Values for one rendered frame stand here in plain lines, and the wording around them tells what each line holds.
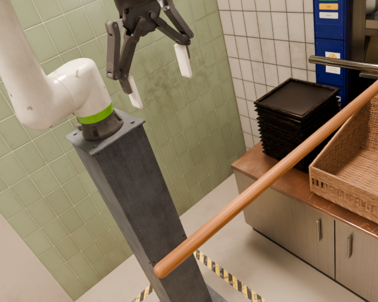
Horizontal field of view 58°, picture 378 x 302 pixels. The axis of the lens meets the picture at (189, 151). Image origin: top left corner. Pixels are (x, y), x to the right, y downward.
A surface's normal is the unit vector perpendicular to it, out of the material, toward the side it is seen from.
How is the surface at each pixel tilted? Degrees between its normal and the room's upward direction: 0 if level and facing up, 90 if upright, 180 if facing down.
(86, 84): 88
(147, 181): 90
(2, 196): 90
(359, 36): 90
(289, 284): 0
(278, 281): 0
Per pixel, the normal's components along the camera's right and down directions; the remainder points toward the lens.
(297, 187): -0.25, -0.79
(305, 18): -0.74, 0.53
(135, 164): 0.66, 0.29
